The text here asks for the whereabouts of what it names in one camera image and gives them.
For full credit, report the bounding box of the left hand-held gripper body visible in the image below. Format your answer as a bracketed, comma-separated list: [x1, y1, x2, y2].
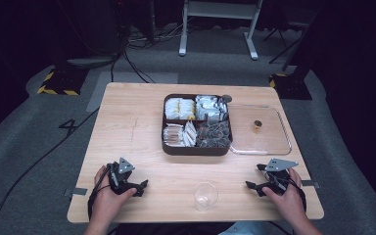
[106, 157, 138, 197]

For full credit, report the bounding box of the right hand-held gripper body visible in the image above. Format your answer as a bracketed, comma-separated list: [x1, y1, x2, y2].
[256, 158, 300, 197]

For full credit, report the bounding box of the person's right hand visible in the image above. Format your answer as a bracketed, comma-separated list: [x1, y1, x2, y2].
[260, 167, 308, 223]

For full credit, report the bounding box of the person's left hand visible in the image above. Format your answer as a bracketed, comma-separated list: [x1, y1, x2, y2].
[88, 164, 138, 227]

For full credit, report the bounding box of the grey tape piece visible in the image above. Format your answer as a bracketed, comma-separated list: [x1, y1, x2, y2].
[301, 179, 320, 190]
[64, 187, 89, 198]

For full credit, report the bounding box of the clear lid with knob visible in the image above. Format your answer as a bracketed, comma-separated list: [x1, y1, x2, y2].
[226, 104, 293, 157]

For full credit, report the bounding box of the person's clothing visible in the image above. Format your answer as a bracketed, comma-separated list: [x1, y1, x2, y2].
[109, 220, 293, 235]

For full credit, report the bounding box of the clear plastic cup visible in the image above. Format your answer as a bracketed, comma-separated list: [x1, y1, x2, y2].
[193, 181, 219, 212]

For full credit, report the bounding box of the pile of white clear packets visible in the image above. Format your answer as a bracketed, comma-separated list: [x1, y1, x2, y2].
[163, 119, 198, 148]

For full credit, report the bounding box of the brown divided box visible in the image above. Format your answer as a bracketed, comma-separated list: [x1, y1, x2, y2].
[161, 93, 234, 157]

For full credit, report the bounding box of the pile of dark packets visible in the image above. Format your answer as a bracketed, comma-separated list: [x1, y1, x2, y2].
[196, 119, 232, 149]

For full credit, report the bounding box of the black tape floor mark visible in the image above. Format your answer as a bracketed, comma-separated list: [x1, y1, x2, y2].
[58, 118, 78, 137]

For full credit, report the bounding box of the pile of white yellow packets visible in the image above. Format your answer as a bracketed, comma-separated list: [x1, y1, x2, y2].
[164, 97, 197, 120]

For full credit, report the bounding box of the pile of silver packets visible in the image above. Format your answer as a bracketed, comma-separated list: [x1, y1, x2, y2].
[195, 94, 229, 122]

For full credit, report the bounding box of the black yellow striped stand base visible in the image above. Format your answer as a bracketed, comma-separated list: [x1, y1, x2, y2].
[268, 71, 313, 101]
[36, 66, 89, 97]

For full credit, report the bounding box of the black tripod stand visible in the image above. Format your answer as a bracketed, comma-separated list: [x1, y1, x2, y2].
[261, 21, 309, 66]

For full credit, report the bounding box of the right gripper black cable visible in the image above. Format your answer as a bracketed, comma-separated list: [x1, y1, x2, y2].
[288, 177, 308, 213]

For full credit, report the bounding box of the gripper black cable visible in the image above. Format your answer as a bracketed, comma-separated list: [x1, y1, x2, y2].
[288, 177, 308, 213]
[86, 165, 112, 220]

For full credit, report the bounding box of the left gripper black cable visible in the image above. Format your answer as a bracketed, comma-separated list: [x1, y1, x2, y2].
[86, 165, 112, 220]

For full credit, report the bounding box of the long black floor cable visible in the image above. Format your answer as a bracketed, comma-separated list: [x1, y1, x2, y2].
[0, 108, 100, 235]

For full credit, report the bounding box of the black cable bundle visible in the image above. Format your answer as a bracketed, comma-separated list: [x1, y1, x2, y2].
[110, 30, 184, 84]

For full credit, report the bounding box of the white desk frame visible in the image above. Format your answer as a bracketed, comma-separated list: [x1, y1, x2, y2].
[178, 0, 264, 61]

